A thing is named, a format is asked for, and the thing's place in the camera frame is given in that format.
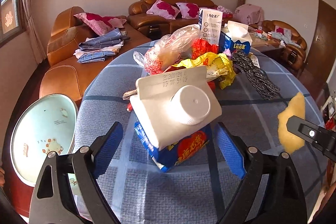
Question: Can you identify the yellow sponge piece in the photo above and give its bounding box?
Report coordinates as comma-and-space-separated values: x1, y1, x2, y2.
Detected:
277, 92, 305, 155

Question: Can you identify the yellow plastic bag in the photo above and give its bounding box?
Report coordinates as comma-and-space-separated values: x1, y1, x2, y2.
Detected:
171, 52, 236, 90

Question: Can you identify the clear plastic bag red print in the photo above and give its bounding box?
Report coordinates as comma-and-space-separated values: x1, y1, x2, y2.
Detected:
133, 24, 201, 75

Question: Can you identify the light blue trash bin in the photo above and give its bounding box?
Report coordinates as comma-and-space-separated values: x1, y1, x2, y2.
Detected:
10, 94, 78, 187

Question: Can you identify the blue plaid tablecloth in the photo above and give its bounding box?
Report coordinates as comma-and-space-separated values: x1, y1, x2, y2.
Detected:
75, 51, 323, 223

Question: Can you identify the brown wooden door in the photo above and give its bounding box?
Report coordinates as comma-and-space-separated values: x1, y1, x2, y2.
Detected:
305, 0, 335, 88

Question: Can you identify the brown leather armchair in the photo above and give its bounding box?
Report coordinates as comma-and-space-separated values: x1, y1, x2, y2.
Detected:
248, 20, 307, 77

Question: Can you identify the small paper tag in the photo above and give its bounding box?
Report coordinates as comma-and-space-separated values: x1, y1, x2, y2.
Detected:
248, 53, 260, 68

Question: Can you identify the orange leather chaise sofa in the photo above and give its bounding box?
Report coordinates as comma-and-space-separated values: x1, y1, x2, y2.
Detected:
38, 6, 152, 106

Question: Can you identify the folded blue plaid bedding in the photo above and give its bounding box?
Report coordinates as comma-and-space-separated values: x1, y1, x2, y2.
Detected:
73, 28, 129, 64

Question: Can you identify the wooden coffee table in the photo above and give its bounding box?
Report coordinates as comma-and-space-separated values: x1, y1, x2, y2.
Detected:
250, 34, 283, 58

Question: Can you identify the pink red pillow on chaise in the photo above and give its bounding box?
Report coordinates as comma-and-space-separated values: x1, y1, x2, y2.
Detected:
75, 12, 127, 36

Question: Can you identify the pink cloth covered object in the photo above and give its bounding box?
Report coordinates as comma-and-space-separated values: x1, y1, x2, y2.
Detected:
232, 4, 264, 25

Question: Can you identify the tall white blue carton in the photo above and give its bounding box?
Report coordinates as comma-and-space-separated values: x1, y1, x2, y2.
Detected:
199, 8, 223, 45

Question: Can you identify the brown leather three-seat sofa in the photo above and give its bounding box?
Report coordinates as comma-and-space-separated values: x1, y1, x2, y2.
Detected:
127, 0, 217, 39

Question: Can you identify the pink red cushion middle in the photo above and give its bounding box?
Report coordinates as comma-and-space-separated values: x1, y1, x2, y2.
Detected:
176, 2, 199, 19

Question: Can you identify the pink red cushion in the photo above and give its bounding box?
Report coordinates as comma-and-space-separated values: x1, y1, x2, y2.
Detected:
176, 2, 199, 19
146, 0, 180, 20

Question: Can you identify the pink red cushion left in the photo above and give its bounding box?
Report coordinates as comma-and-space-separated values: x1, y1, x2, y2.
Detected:
146, 0, 180, 20

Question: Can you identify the window with frame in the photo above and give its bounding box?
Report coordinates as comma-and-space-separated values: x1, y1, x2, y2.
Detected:
1, 0, 25, 47

